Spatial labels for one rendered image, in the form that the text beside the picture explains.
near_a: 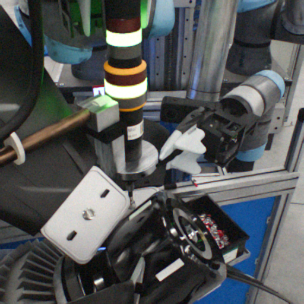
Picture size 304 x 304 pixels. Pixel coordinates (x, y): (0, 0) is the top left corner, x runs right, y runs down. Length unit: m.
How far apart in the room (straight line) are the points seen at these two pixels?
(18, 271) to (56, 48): 0.35
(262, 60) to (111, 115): 0.89
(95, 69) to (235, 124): 0.60
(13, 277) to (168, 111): 0.40
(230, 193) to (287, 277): 0.98
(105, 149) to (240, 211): 0.81
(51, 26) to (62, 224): 0.34
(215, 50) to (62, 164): 0.51
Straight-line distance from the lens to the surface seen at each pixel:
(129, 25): 0.35
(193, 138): 0.60
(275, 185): 1.13
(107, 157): 0.41
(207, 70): 0.82
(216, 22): 0.81
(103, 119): 0.36
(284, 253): 2.06
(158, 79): 1.29
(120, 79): 0.37
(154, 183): 0.53
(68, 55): 0.63
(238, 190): 1.07
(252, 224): 1.24
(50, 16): 0.62
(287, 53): 2.77
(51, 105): 0.40
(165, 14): 0.66
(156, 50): 1.24
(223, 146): 0.62
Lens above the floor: 1.54
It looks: 37 degrees down
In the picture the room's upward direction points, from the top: straight up
